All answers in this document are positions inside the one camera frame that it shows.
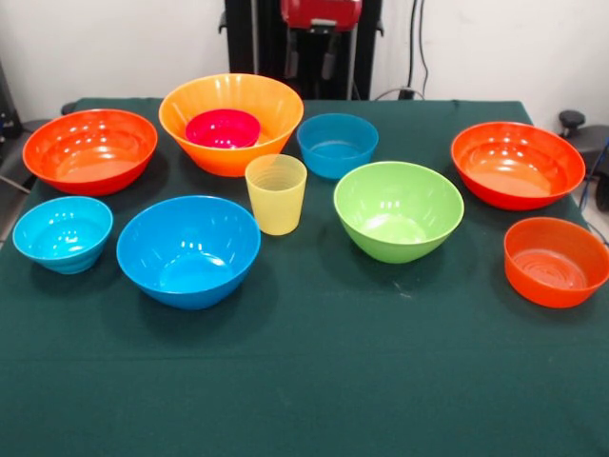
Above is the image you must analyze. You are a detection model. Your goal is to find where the small magenta plastic bowl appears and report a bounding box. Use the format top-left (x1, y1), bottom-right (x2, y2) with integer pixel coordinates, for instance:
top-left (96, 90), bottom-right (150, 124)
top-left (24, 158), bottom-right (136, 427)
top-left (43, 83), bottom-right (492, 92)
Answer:
top-left (185, 108), bottom-right (263, 150)

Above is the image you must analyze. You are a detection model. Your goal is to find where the green plastic bowl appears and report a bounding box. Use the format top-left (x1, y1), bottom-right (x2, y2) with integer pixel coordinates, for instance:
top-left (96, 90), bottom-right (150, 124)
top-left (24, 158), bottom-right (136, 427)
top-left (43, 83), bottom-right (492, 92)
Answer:
top-left (332, 160), bottom-right (465, 265)

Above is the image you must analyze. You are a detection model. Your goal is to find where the small orange-red plastic bowl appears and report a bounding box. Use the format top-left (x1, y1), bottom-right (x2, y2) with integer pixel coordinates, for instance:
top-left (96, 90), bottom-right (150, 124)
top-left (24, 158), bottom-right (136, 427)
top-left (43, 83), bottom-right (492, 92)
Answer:
top-left (502, 216), bottom-right (609, 309)

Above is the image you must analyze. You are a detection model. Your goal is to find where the small blue plastic bowl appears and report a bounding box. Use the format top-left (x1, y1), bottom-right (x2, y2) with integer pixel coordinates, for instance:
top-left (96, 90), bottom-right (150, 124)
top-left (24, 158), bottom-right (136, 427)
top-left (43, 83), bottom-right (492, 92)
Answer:
top-left (296, 112), bottom-right (380, 181)

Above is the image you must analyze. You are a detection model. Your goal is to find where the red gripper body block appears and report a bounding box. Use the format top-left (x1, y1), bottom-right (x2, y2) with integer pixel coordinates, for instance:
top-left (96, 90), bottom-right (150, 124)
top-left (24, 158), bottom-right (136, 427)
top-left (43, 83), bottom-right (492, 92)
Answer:
top-left (280, 0), bottom-right (362, 33)

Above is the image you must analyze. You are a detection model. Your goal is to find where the black wall cable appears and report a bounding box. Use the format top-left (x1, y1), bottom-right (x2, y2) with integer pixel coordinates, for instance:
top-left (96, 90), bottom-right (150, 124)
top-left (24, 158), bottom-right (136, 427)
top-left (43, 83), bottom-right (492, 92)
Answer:
top-left (406, 0), bottom-right (432, 96)

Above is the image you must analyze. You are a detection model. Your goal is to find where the large blue plastic bowl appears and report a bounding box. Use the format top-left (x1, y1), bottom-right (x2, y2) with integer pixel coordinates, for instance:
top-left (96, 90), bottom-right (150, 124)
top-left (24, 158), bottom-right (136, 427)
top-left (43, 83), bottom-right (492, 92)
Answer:
top-left (115, 194), bottom-right (263, 311)

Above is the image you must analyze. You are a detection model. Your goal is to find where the large orange plastic bowl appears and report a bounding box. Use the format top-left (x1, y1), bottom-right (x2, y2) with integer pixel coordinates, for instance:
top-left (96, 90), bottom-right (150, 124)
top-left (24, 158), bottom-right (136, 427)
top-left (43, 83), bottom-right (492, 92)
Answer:
top-left (158, 72), bottom-right (305, 178)

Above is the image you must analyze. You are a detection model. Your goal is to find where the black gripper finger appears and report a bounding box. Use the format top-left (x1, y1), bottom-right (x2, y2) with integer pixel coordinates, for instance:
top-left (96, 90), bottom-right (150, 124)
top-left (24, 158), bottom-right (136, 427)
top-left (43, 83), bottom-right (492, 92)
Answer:
top-left (321, 31), bottom-right (338, 82)
top-left (284, 28), bottom-right (302, 81)

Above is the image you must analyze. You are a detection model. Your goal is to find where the yellow plastic cup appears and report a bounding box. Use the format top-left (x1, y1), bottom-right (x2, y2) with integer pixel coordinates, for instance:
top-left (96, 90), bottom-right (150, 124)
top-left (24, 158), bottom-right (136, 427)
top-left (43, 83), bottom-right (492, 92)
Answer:
top-left (244, 153), bottom-right (308, 236)

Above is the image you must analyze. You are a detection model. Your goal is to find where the small cyan plastic bowl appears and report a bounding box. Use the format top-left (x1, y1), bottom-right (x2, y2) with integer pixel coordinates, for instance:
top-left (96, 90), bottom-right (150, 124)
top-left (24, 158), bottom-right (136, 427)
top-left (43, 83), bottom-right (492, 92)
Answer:
top-left (11, 195), bottom-right (114, 276)

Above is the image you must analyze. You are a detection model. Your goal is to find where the large red plastic bowl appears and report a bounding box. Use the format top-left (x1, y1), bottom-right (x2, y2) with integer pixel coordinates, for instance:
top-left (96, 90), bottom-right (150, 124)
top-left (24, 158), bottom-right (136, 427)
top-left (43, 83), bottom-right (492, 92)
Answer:
top-left (22, 108), bottom-right (159, 197)
top-left (450, 121), bottom-right (587, 212)

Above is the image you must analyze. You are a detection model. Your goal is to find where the dark green tablecloth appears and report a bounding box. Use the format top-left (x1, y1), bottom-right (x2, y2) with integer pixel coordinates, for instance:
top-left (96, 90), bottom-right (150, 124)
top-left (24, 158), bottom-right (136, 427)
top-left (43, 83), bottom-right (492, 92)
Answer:
top-left (0, 97), bottom-right (609, 457)

